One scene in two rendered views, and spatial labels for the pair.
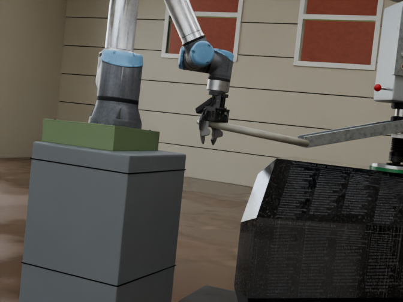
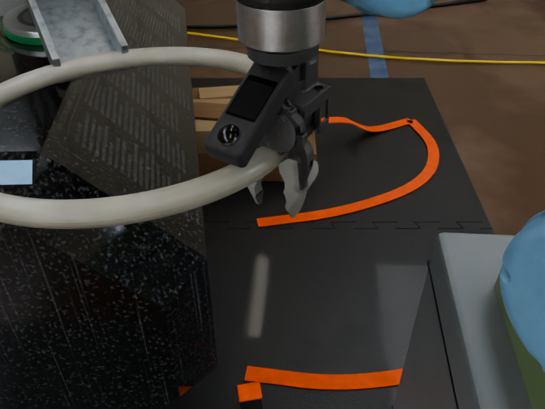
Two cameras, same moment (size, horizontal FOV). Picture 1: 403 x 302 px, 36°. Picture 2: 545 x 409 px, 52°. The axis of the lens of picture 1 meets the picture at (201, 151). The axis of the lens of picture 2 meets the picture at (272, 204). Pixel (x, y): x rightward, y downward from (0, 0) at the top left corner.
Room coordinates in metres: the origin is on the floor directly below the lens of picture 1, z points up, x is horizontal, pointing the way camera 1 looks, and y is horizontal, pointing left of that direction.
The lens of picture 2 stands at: (2.72, 0.48, 1.34)
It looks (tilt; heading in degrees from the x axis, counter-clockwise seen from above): 40 degrees down; 248
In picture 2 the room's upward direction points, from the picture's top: straight up
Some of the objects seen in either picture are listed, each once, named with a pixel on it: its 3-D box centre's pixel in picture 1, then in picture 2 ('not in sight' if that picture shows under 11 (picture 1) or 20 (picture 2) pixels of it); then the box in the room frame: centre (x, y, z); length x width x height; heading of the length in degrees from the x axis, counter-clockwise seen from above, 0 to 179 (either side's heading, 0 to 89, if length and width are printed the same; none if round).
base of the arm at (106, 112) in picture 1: (116, 112); not in sight; (2.23, 0.32, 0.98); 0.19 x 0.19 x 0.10
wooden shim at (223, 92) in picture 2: not in sight; (227, 92); (2.08, -1.68, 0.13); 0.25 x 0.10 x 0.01; 168
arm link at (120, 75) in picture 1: (120, 75); not in sight; (2.24, 0.32, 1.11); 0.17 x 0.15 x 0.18; 13
